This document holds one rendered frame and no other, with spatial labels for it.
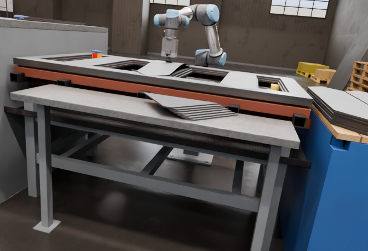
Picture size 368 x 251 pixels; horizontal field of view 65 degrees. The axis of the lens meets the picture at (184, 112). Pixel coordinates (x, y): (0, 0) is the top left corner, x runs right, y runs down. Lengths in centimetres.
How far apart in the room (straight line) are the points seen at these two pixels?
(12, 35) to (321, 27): 1255
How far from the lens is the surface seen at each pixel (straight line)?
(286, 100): 137
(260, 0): 1326
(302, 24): 1338
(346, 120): 121
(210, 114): 118
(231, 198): 157
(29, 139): 193
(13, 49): 190
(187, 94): 139
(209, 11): 214
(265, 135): 107
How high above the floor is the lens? 107
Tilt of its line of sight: 15 degrees down
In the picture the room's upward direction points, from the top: 6 degrees clockwise
